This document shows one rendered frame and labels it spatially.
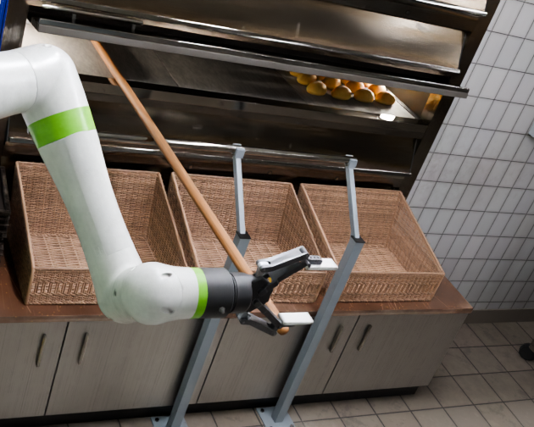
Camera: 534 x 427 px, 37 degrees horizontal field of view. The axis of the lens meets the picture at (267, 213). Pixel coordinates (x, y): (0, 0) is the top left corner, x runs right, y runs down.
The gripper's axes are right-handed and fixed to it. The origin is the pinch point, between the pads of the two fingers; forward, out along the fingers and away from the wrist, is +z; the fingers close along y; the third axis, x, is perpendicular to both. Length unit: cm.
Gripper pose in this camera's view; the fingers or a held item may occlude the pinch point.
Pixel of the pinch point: (317, 291)
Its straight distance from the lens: 158.8
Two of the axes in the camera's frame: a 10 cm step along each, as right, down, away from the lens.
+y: -3.1, 8.2, 4.7
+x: 3.9, 5.6, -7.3
